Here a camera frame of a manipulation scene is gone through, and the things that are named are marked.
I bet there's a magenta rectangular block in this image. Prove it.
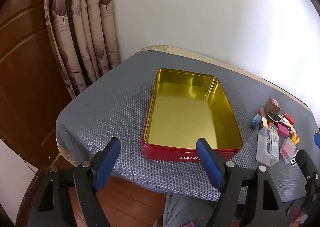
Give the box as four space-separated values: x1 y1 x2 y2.
277 123 292 137

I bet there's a grey mesh mat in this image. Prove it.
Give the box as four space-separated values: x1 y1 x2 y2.
55 50 320 205

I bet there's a yellow orange box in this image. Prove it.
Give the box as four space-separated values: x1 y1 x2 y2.
289 127 300 145

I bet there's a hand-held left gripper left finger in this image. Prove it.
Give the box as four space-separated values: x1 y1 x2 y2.
27 137 122 227

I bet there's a red tin box gold inside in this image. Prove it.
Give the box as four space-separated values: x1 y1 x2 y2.
141 68 244 163

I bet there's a brown wooden door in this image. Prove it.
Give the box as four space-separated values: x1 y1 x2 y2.
0 0 75 167

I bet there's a brown box with red label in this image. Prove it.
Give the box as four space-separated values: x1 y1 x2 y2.
265 97 281 113

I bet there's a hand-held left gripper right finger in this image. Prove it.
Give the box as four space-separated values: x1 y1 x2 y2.
196 137 291 227

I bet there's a red rectangular block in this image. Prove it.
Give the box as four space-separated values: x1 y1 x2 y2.
282 113 295 126

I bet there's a clear case with pink inside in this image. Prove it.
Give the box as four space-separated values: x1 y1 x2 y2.
280 138 299 163

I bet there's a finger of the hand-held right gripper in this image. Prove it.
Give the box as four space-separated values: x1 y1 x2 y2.
313 132 320 153
296 150 320 214

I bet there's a clear plastic case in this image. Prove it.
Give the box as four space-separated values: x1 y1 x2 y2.
256 126 280 167

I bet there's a blue tape roll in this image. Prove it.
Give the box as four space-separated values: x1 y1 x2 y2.
251 114 262 128

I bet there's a person's leg in grey trousers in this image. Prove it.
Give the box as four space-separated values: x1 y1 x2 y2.
162 193 220 227

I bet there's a beige leaf print curtain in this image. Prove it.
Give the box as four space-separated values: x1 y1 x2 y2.
44 0 120 100

